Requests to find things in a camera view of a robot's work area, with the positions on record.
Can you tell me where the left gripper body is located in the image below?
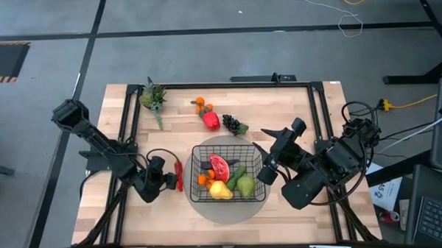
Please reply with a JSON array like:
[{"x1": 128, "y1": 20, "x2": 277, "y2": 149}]
[{"x1": 150, "y1": 157, "x2": 179, "y2": 192}]

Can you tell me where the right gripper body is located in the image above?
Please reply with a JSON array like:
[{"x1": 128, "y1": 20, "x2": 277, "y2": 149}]
[{"x1": 255, "y1": 116, "x2": 310, "y2": 187}]

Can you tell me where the red chili pepper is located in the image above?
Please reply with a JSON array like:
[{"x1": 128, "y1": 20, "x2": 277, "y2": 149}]
[{"x1": 174, "y1": 160, "x2": 185, "y2": 194}]

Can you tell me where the orange tangerine bunch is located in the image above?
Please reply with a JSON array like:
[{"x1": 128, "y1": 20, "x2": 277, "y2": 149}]
[
  {"x1": 189, "y1": 96, "x2": 216, "y2": 117},
  {"x1": 196, "y1": 169, "x2": 217, "y2": 191}
]

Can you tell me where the purple carrot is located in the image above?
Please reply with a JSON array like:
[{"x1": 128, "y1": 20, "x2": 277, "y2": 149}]
[{"x1": 200, "y1": 157, "x2": 242, "y2": 171}]

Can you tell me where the red watermelon slice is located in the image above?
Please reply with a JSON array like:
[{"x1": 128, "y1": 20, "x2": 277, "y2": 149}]
[{"x1": 207, "y1": 152, "x2": 232, "y2": 185}]

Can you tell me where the green cucumber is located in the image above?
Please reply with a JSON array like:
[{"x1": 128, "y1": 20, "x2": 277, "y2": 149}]
[{"x1": 225, "y1": 165, "x2": 248, "y2": 192}]

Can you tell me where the green pear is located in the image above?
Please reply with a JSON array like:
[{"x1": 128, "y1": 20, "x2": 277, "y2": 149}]
[{"x1": 236, "y1": 174, "x2": 257, "y2": 200}]

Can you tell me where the black grape bunch green leaf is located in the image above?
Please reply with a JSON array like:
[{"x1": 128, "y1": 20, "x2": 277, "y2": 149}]
[{"x1": 221, "y1": 113, "x2": 250, "y2": 137}]

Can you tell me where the yellow toy fruit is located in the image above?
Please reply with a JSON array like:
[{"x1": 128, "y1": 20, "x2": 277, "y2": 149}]
[{"x1": 208, "y1": 179, "x2": 235, "y2": 202}]

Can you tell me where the red bell pepper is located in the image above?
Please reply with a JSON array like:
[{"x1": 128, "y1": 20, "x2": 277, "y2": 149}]
[{"x1": 201, "y1": 110, "x2": 222, "y2": 132}]

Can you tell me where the grey round mat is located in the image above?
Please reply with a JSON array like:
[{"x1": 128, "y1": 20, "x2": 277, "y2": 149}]
[{"x1": 181, "y1": 132, "x2": 274, "y2": 227}]

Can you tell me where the potted succulent plant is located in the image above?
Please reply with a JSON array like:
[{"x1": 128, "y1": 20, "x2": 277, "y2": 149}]
[{"x1": 138, "y1": 75, "x2": 169, "y2": 132}]

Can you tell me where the white paper sheet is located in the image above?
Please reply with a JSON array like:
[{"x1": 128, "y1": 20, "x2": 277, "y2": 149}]
[{"x1": 365, "y1": 160, "x2": 406, "y2": 214}]

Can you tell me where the red drink can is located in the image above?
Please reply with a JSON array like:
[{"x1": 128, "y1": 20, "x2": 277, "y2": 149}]
[{"x1": 377, "y1": 209, "x2": 401, "y2": 224}]

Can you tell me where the dark laptop keyboard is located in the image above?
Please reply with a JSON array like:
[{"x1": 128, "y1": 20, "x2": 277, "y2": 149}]
[{"x1": 401, "y1": 163, "x2": 442, "y2": 248}]

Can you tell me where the black hazard-striped floor mat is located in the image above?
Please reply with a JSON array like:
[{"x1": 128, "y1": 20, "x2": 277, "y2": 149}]
[{"x1": 0, "y1": 40, "x2": 33, "y2": 85}]

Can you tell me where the black wire basket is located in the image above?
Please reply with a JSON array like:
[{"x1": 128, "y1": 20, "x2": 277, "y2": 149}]
[{"x1": 187, "y1": 141, "x2": 268, "y2": 205}]

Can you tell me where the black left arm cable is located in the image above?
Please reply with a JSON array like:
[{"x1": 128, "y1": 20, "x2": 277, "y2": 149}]
[{"x1": 145, "y1": 146, "x2": 182, "y2": 179}]

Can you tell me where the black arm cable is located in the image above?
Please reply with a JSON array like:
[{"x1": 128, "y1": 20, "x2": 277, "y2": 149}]
[
  {"x1": 339, "y1": 99, "x2": 378, "y2": 135},
  {"x1": 145, "y1": 146, "x2": 182, "y2": 179}
]

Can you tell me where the black aluminium table frame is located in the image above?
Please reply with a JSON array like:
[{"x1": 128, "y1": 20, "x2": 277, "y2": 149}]
[{"x1": 67, "y1": 74, "x2": 382, "y2": 248}]

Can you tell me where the black table-level camera mount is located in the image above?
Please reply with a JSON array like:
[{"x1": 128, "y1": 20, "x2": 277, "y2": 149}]
[{"x1": 229, "y1": 71, "x2": 298, "y2": 85}]

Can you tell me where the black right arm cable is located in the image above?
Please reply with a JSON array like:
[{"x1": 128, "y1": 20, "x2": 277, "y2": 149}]
[{"x1": 339, "y1": 99, "x2": 378, "y2": 135}]

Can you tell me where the yellow extension cord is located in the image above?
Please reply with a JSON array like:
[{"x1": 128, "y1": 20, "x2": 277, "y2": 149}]
[{"x1": 377, "y1": 93, "x2": 439, "y2": 113}]

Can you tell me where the thin white floor cable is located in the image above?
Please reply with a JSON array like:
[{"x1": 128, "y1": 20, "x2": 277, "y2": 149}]
[{"x1": 280, "y1": 0, "x2": 365, "y2": 42}]

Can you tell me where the black desk leg frame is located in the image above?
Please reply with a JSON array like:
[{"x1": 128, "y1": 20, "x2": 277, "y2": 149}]
[{"x1": 379, "y1": 0, "x2": 442, "y2": 87}]

